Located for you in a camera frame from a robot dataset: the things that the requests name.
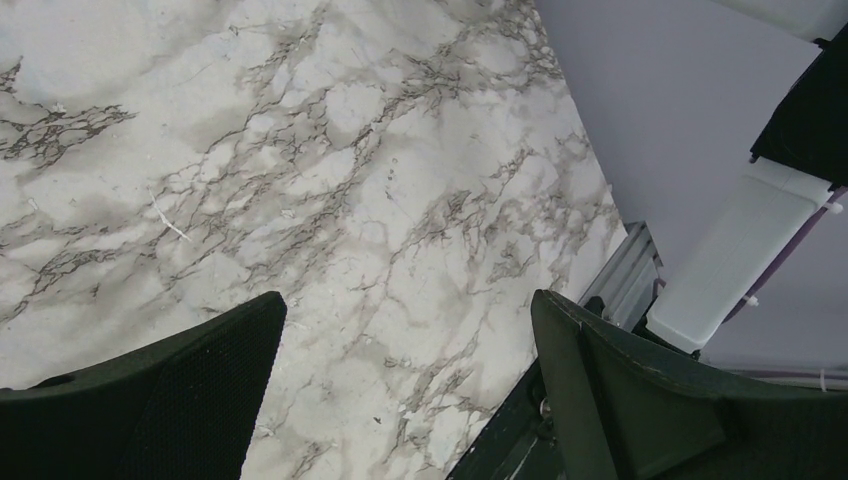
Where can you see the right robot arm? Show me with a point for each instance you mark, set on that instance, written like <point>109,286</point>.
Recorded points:
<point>796,174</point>

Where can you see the aluminium frame rail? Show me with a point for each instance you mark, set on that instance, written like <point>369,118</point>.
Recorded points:
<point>629,283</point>

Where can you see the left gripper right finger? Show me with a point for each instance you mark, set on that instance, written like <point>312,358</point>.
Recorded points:
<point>624,407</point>

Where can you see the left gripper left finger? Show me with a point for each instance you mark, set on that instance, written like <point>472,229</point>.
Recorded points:
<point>184,407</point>

